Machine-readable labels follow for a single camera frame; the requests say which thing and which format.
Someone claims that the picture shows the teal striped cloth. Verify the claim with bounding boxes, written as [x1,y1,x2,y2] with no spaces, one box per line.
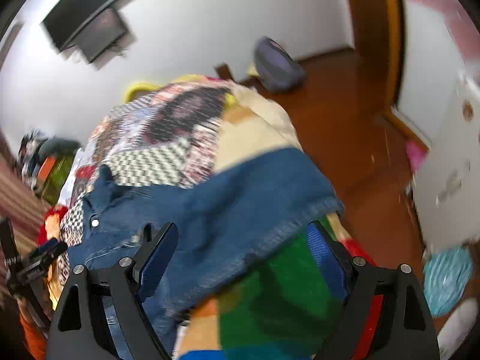
[423,245,474,317]

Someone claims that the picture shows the patchwork patterned bedspread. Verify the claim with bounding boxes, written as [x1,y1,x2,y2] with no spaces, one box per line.
[59,79,233,246]

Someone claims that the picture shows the white wardrobe door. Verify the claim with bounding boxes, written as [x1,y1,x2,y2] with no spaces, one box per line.
[413,73,479,253]

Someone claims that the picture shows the blue denim jacket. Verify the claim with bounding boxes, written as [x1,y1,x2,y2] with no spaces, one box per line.
[67,147,343,351]

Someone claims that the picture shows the orange sleeve forearm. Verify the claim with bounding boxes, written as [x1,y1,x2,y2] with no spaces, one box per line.
[16,297,47,360]

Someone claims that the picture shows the colourful fleece blanket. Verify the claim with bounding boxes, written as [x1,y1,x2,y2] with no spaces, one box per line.
[58,80,358,359]

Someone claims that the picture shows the brown wooden door frame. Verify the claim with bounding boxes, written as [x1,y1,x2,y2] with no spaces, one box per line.
[348,0,405,111]

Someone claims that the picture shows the pile of clothes and boxes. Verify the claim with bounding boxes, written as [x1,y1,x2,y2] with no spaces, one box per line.
[17,129,81,206]

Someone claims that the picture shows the black wall television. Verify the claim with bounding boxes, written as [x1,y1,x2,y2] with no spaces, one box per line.
[42,0,128,63]

